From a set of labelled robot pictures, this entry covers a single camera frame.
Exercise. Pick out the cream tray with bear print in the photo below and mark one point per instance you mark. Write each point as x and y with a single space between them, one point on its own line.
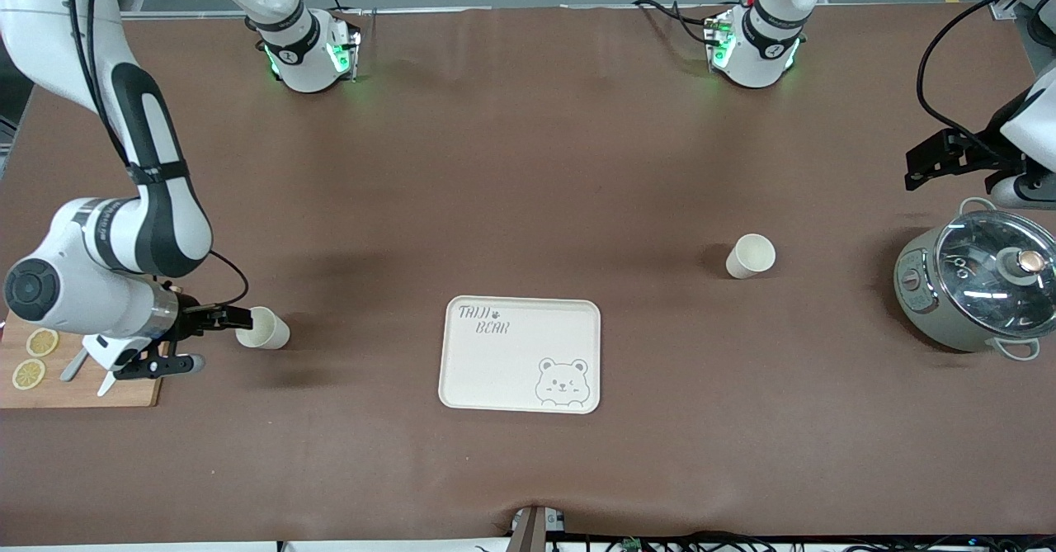
520 370

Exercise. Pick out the grey-green electric cooking pot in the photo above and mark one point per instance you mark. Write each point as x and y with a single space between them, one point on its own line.
924 313

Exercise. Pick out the grey plastic knife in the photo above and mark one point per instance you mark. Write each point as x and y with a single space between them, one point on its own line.
73 368

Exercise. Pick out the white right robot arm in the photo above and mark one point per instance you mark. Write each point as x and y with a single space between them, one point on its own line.
82 288

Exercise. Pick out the bamboo cutting board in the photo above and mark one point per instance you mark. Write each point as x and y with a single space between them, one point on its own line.
140 391

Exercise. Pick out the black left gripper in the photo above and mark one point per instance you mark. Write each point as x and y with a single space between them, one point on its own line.
980 158

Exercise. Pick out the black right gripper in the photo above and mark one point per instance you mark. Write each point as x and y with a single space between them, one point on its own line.
192 321

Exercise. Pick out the glass pot lid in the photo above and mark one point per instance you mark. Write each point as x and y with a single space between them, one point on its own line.
973 280

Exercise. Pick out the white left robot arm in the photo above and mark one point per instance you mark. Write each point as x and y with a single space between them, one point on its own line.
763 57

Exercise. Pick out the aluminium camera post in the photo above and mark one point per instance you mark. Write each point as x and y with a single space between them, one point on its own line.
532 531

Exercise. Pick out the white paper cup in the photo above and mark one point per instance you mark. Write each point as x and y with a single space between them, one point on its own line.
751 255
268 329

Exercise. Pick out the white plastic knife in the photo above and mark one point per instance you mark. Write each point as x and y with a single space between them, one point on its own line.
105 387

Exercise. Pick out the lemon slice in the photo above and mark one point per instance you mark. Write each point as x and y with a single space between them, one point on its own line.
42 342
29 375

